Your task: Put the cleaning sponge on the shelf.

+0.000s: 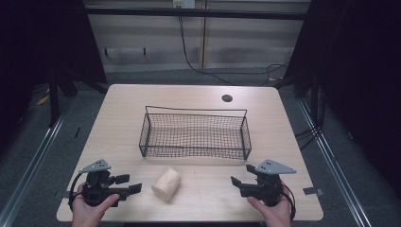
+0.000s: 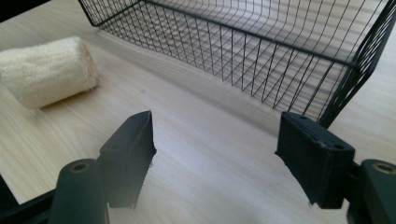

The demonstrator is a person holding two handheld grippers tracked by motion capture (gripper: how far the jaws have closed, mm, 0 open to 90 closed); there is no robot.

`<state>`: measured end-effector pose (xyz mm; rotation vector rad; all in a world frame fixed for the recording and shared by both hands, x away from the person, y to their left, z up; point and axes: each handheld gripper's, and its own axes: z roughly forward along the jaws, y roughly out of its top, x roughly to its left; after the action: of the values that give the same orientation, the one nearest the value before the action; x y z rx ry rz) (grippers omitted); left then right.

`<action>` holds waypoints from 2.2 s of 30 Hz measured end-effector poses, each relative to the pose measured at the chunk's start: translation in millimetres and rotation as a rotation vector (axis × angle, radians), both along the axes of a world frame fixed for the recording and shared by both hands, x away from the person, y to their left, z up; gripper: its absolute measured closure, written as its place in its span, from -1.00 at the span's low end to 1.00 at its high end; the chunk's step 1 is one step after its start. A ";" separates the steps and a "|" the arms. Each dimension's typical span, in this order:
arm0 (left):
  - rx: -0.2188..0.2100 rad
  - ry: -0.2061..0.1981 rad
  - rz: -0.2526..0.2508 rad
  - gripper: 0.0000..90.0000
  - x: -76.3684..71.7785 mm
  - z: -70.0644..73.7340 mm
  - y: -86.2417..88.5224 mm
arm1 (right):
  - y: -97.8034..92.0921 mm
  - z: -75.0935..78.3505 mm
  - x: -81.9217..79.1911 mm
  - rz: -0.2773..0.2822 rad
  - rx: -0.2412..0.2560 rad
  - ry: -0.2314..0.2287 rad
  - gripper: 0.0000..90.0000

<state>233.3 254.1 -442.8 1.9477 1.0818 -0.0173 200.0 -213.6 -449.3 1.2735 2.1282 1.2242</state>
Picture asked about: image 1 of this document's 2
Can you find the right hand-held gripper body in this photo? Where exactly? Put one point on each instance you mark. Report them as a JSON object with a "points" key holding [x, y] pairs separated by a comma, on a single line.
{"points": [[268, 186]]}

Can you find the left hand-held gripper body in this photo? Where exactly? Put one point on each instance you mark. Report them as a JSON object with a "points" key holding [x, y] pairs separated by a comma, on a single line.
{"points": [[96, 186]]}

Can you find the person's left hand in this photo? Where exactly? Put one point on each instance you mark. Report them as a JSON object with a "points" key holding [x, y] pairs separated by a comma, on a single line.
{"points": [[86, 213]]}

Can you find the person's right hand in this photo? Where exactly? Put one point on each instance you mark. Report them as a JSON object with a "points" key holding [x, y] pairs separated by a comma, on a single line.
{"points": [[273, 214]]}

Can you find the grey tape strip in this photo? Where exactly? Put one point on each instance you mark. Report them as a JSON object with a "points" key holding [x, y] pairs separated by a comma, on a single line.
{"points": [[313, 191]]}

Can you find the small black floor piece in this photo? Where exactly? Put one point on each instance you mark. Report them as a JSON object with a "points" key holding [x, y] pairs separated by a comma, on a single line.
{"points": [[77, 132]]}

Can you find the dark round table grommet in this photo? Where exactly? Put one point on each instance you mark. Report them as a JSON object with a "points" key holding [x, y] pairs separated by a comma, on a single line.
{"points": [[227, 98]]}

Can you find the black metal stand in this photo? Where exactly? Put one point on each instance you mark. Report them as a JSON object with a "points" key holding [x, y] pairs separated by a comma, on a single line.
{"points": [[54, 101]]}

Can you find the yellow floor tape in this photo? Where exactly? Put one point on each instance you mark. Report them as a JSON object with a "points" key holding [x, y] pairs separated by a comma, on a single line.
{"points": [[43, 100]]}

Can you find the black curtain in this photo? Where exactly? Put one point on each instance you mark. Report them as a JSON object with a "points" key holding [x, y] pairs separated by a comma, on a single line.
{"points": [[359, 78], [41, 47]]}

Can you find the black horizontal bar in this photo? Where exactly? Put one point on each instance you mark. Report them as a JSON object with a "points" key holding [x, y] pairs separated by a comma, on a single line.
{"points": [[195, 13]]}

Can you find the metal floor rail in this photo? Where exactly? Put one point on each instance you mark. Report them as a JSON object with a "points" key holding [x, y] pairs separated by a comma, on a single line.
{"points": [[28, 170], [331, 157]]}

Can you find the white wall socket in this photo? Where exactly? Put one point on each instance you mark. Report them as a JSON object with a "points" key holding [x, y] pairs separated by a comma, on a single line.
{"points": [[184, 3]]}

